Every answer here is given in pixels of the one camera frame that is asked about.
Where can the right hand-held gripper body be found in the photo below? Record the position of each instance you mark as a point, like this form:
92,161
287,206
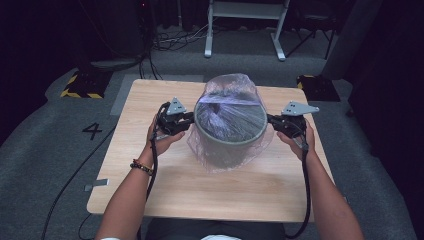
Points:
293,123

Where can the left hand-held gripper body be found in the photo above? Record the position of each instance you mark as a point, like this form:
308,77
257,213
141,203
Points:
171,120

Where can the purple plastic bag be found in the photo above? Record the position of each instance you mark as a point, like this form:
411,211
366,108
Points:
230,90

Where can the green plastic bin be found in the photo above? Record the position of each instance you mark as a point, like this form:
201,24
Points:
230,146

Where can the person's left hand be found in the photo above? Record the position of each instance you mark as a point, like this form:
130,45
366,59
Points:
163,143

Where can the person's right hand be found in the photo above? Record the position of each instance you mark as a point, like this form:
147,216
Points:
301,146

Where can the black tripod stand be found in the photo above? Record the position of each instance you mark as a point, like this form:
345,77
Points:
311,36

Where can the grey tape strip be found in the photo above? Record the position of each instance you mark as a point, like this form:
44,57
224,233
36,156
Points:
96,184

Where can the person's dark pants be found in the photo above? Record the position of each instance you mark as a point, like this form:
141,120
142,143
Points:
213,228

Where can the person's white shirt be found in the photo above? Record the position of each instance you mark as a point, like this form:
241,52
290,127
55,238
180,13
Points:
221,237

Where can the yellow black striped base plate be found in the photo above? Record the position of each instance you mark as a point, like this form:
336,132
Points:
318,88
85,86

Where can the grey slanted post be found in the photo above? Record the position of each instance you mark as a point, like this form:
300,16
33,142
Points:
350,40

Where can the white metal table frame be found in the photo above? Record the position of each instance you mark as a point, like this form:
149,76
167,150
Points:
246,10

